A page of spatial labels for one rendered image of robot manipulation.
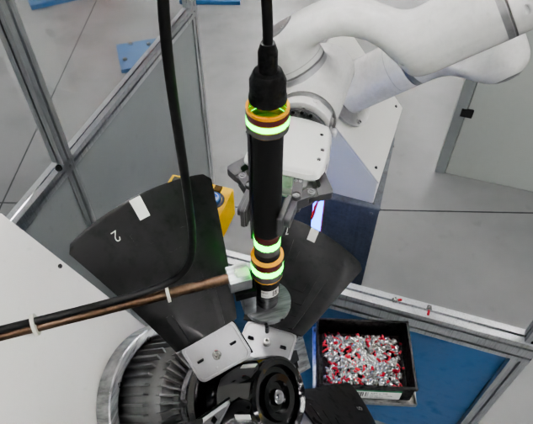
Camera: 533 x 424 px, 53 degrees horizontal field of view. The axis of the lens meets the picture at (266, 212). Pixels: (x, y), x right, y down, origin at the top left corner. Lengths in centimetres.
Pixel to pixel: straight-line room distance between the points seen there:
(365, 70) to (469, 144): 159
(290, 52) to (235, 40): 308
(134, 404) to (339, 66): 60
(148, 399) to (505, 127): 222
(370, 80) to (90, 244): 77
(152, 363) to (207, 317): 16
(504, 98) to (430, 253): 77
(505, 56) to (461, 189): 176
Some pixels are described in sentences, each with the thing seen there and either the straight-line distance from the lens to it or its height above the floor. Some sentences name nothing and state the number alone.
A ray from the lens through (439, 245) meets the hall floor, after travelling 264.
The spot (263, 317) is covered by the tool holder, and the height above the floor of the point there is 132.
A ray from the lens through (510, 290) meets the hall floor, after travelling 260.
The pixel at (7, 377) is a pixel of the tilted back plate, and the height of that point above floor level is 124.
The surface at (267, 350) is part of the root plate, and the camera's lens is 91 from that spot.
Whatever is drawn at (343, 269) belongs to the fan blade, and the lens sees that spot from 103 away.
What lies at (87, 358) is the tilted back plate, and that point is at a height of 117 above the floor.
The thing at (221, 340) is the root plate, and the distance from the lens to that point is 83.
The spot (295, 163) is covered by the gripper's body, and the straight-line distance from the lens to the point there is 66.
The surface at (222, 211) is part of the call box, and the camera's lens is 123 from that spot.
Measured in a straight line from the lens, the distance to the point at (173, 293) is 71.
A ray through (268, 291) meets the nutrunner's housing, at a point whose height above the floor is 137.
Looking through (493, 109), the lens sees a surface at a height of 44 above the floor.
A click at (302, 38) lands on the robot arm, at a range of 73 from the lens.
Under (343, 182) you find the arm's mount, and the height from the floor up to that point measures 98.
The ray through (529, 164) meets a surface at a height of 17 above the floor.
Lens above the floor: 200
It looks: 49 degrees down
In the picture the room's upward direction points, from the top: straight up
